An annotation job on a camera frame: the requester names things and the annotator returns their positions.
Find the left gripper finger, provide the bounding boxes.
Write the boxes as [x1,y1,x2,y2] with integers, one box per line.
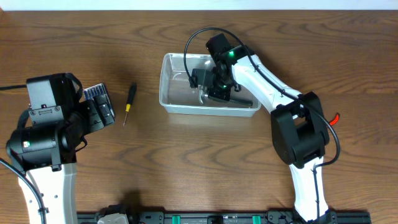
[85,100,104,131]
[95,95,114,124]

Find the black handled hammer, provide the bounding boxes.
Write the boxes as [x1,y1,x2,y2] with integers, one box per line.
[198,88,253,107]

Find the black yellow screwdriver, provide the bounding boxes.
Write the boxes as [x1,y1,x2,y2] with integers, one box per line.
[123,83,137,126]

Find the red handled cutting pliers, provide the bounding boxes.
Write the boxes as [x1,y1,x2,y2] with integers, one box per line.
[329,113,340,126]

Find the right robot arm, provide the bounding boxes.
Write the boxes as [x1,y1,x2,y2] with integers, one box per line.
[190,45,336,223]

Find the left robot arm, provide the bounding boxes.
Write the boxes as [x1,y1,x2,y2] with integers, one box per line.
[6,95,114,223]

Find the clear plastic container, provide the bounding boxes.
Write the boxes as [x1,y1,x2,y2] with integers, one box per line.
[159,53,261,117]

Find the blue precision screwdriver set case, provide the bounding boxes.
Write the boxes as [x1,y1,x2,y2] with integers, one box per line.
[83,83,115,118]

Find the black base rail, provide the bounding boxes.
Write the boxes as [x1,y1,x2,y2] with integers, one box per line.
[76,204,371,224]

